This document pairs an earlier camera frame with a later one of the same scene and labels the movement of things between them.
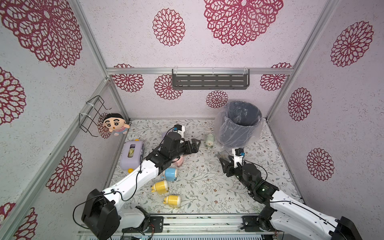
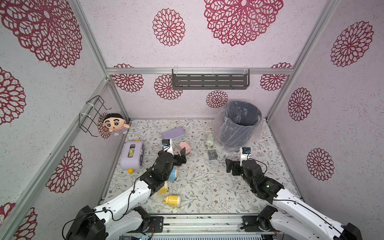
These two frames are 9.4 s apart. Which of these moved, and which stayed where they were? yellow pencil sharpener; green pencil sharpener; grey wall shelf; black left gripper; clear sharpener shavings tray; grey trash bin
Moved: clear sharpener shavings tray; black left gripper
Stayed: grey wall shelf; grey trash bin; green pencil sharpener; yellow pencil sharpener
